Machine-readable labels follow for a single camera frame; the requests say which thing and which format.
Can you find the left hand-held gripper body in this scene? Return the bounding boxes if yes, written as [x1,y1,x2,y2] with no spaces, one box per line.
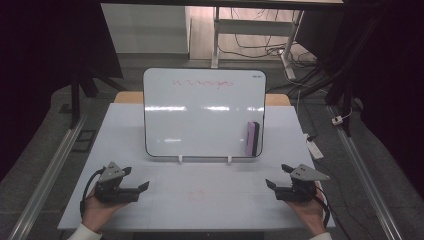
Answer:
[94,161,141,205]

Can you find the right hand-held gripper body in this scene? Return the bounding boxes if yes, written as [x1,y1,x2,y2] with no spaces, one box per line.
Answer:
[275,163,331,204]

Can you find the person's right hand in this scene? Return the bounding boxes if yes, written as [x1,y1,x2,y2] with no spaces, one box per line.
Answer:
[286,189,330,237]

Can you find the person's left hand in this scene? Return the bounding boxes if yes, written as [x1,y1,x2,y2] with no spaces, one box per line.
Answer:
[81,195,128,233]

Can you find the white power strip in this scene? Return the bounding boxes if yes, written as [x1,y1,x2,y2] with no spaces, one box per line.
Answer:
[303,132,325,161]

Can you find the pink and black whiteboard eraser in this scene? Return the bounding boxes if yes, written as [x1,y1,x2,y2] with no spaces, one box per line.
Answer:
[245,121,261,158]

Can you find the black square floor plate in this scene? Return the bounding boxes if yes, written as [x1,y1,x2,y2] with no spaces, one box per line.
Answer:
[71,129,98,154]

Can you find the wooden board under table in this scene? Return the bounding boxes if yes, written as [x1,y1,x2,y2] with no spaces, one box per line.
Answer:
[113,91,292,107]

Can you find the white dry-erase whiteboard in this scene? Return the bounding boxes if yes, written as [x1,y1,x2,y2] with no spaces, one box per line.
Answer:
[142,67,267,159]

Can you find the black metal stand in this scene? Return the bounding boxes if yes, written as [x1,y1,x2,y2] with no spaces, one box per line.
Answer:
[68,64,129,130]

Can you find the black curtain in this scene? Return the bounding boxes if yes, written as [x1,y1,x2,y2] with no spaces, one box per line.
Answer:
[0,0,124,183]
[296,0,424,201]

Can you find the white-legged background desk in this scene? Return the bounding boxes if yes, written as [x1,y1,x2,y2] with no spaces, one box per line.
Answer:
[210,5,306,81]

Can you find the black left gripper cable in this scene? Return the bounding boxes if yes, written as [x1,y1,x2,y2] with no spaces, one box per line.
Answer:
[79,167,106,220]

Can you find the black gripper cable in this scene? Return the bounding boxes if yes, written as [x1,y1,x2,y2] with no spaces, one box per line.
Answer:
[79,167,106,220]
[314,188,332,230]

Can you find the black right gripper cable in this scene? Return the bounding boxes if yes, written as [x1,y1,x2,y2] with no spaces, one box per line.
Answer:
[314,188,332,230]

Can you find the aluminium frame rail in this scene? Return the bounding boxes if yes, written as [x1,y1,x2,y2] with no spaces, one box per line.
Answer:
[7,114,88,240]
[327,105,405,240]

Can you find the black floor cables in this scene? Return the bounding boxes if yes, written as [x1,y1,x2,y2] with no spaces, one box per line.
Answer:
[218,8,331,98]

